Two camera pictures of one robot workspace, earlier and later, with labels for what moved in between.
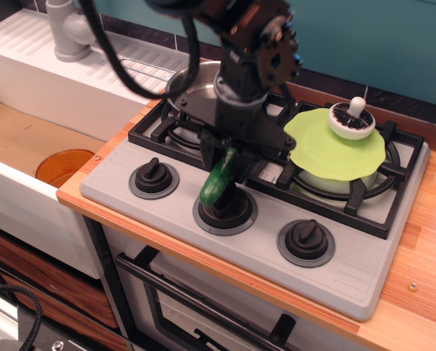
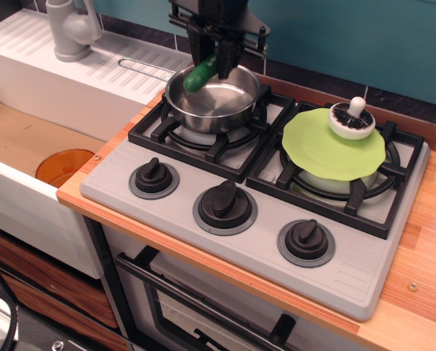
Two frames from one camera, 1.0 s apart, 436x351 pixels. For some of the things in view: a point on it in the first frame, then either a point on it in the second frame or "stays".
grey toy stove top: (306, 252) stays
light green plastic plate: (322, 153) stays
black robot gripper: (243, 123) to (224, 18)
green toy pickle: (218, 178) to (201, 74)
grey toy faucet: (71, 31) stays
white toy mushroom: (352, 120) stays
